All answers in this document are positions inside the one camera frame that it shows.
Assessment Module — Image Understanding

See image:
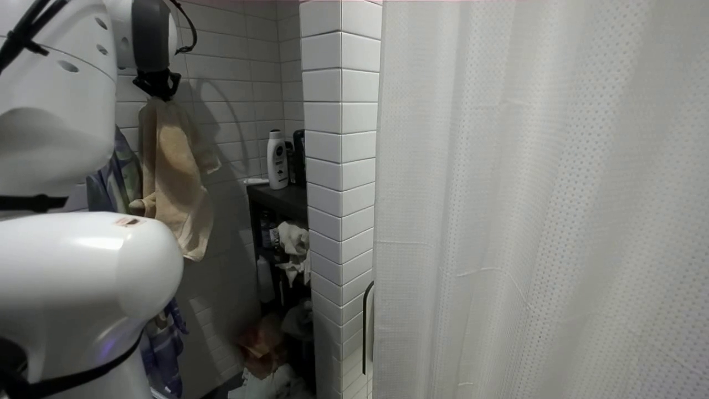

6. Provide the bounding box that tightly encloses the grey metal handle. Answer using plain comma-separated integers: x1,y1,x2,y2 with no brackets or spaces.
360,278,376,377

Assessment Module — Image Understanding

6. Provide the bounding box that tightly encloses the dark green bottle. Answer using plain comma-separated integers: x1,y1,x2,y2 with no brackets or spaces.
289,127,308,188

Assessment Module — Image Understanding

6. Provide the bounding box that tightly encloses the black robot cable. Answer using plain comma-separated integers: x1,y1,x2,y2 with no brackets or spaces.
0,0,200,74

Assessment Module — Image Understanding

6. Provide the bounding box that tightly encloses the beige bath towel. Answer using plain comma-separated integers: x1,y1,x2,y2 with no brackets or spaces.
126,98,217,265

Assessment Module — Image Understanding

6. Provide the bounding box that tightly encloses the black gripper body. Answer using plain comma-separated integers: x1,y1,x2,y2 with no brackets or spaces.
130,0,172,74

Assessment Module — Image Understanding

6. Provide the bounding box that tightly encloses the white lotion bottle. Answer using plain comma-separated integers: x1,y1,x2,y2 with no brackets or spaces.
264,127,292,191

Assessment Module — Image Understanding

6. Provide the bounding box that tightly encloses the black shelf rack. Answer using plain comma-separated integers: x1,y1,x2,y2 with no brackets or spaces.
243,180,319,394

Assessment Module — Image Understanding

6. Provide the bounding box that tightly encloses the orange brown box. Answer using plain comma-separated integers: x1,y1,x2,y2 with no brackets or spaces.
237,313,289,380

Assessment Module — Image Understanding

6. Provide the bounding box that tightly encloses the white shower curtain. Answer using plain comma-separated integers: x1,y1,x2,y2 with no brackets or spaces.
372,0,709,399

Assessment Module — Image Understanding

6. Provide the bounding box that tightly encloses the grey white crumpled cloth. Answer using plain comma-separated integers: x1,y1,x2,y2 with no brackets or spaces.
268,219,313,288

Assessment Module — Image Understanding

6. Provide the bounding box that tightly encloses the colourful patterned hanging towel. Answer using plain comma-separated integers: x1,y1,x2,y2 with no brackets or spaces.
82,127,189,399

